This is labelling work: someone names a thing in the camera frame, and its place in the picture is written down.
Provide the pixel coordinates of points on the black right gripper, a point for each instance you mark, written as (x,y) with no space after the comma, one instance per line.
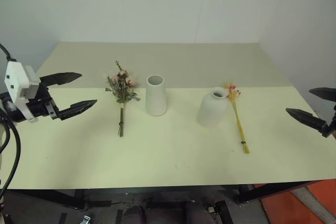
(331,129)

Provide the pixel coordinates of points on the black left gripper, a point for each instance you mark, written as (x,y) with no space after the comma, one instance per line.
(43,108)

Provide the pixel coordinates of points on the red flowers with yellow stems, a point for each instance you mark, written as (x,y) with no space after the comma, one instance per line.
(239,124)

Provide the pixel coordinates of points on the white conical vase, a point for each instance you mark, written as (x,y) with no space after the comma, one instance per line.
(156,98)

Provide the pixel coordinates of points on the white round-shouldered vase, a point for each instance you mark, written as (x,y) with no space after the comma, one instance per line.
(211,111)

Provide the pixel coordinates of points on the pink rose bouquet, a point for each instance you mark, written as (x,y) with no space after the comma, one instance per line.
(122,87)

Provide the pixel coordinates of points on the orange floor mat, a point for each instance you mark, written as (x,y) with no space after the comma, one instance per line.
(307,205)

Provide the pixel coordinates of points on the small silver metal clip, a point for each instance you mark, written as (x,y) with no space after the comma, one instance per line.
(86,219)

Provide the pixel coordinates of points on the dark rounded shape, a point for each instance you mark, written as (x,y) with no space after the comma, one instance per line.
(133,214)

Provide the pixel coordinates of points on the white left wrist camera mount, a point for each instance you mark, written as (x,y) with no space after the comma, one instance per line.
(15,77)

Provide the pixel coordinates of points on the black metal table frame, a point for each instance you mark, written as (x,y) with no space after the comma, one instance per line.
(168,191)

